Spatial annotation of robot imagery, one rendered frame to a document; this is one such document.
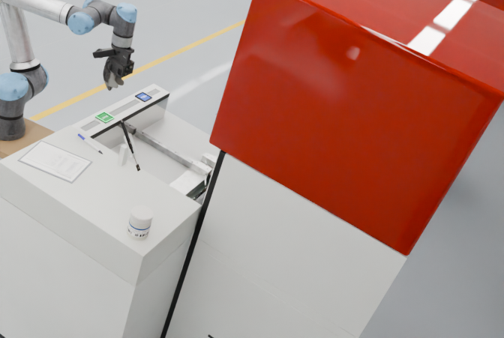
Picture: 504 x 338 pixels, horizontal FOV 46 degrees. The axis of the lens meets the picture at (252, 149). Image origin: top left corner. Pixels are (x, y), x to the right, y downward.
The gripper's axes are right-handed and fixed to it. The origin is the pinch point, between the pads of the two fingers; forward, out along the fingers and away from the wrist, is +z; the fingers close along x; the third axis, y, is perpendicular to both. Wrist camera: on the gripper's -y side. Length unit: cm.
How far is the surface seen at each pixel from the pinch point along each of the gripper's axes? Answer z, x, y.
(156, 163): 28.7, 8.6, 24.0
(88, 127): 15.1, -9.4, 0.7
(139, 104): 14.7, 20.2, 3.2
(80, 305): 54, -50, 39
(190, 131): 29, 41, 20
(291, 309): 34, -16, 104
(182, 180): 22.7, 1.2, 41.0
